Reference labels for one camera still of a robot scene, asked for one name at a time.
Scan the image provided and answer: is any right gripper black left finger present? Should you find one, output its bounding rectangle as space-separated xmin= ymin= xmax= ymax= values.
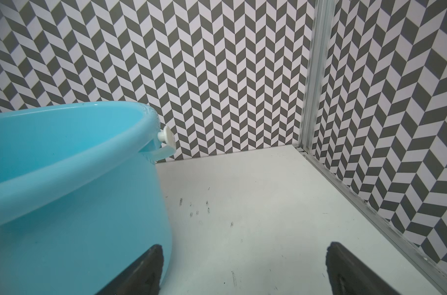
xmin=97 ymin=244 xmax=164 ymax=295

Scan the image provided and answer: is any aluminium corner post right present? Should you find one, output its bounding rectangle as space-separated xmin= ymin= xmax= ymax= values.
xmin=298 ymin=0 xmax=337 ymax=154

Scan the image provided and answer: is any turquoise plastic bucket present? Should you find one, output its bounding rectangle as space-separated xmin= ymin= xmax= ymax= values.
xmin=0 ymin=102 xmax=172 ymax=295

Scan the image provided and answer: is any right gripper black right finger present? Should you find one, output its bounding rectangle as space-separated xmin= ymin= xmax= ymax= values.
xmin=326 ymin=242 xmax=399 ymax=295

